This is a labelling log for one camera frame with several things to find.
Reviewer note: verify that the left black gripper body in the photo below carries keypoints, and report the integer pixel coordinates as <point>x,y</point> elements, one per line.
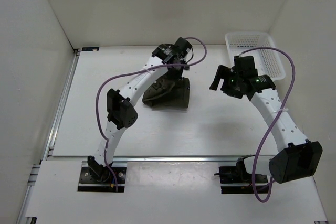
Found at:
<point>176,74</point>

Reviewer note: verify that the blue corner label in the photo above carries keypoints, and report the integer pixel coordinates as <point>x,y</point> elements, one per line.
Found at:
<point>90,48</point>

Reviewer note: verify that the olive green shorts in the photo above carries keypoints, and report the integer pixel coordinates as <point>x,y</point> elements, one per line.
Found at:
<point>166,93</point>

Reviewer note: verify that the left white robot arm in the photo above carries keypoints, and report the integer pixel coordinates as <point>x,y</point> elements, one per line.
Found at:
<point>167,60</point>

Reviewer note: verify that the aluminium front rail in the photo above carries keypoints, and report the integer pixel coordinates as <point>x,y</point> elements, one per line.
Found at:
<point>124,159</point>

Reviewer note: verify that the aluminium rail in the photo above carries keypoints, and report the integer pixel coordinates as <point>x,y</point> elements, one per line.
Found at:
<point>50,141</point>
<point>280,121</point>
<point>124,159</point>

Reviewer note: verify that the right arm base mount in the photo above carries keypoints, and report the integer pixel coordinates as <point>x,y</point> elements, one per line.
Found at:
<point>233,180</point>

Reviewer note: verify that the aluminium left rail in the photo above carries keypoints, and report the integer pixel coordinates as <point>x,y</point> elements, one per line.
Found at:
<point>50,141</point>

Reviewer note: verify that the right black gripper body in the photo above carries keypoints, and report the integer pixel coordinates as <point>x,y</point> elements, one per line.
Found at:
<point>234,91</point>

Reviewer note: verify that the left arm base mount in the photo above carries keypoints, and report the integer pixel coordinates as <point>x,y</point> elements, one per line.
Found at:
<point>89,182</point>

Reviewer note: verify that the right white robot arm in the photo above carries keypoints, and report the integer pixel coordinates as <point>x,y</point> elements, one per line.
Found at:
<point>297,156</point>

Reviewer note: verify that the white plastic basket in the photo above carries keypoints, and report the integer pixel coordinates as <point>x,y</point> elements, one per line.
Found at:
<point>266,61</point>

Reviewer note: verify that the aluminium right rail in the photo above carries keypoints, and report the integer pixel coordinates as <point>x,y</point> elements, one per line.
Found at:
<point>280,121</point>

